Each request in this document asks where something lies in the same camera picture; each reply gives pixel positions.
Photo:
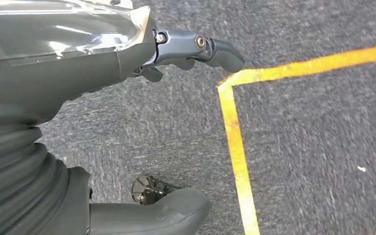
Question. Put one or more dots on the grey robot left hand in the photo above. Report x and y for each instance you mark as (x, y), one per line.
(45, 65)

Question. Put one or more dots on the black robot foot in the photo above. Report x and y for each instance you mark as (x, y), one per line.
(149, 191)

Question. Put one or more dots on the yellow floor tape square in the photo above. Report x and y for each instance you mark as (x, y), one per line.
(236, 146)

